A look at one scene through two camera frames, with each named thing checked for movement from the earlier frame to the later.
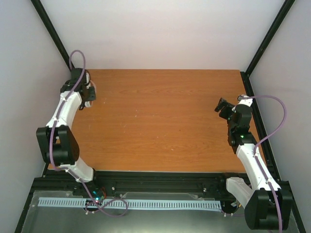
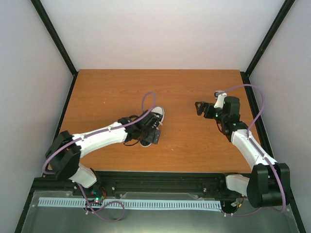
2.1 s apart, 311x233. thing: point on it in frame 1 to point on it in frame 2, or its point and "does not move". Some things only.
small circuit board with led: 98,196 does not move
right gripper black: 223,103 to 209,107
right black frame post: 245,75 does not move
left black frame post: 50,25 does not move
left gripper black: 93,95 to 151,137
